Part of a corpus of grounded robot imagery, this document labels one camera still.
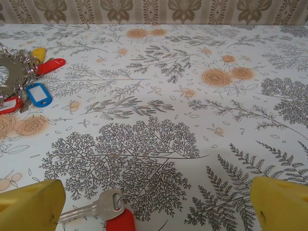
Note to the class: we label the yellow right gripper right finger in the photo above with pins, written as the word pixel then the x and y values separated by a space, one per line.
pixel 284 207

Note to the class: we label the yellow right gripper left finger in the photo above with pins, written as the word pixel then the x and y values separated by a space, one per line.
pixel 26 209

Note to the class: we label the silver key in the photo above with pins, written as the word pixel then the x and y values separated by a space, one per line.
pixel 106 204
pixel 25 106

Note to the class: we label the red key tag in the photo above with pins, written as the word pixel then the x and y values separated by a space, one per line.
pixel 9 104
pixel 51 65
pixel 120 222

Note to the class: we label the blue key tag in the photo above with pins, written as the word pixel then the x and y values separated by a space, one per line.
pixel 37 95

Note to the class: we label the large silver keyring disc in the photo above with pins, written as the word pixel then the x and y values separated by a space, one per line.
pixel 14 63

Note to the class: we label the yellow key tag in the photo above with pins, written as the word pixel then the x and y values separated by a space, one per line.
pixel 39 54

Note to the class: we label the floral patterned tablecloth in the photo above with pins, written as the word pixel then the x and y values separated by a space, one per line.
pixel 168 96

